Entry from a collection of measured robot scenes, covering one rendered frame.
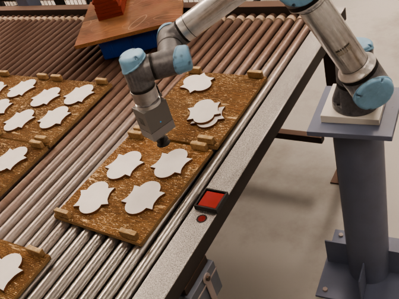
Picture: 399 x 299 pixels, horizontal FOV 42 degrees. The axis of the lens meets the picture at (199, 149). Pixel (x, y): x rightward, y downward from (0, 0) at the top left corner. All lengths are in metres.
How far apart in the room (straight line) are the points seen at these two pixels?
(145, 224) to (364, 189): 0.84
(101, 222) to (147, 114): 0.35
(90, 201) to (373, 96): 0.89
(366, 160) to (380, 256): 0.53
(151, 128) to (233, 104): 0.43
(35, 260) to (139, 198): 0.34
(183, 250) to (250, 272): 1.11
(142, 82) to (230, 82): 0.59
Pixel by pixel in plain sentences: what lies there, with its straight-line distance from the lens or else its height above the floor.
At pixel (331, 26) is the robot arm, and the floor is 1.29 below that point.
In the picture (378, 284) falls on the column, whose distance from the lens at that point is 2.39.
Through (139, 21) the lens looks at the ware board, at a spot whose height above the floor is 1.04.
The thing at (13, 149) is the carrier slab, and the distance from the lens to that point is 2.08.
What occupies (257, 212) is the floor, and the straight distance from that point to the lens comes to 2.75.
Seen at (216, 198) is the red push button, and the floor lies 0.93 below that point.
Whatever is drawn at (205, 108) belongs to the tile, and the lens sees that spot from 1.83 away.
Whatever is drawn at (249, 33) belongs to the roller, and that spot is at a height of 0.91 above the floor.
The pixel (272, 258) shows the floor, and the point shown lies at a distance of 2.53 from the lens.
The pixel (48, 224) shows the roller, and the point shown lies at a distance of 1.70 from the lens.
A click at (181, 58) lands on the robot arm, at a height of 1.31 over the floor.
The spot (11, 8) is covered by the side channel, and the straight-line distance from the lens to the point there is 3.58.
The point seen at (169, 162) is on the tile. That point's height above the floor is 0.95.
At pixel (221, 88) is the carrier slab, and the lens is 1.96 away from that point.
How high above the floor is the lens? 1.95
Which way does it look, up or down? 37 degrees down
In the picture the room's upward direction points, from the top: 18 degrees counter-clockwise
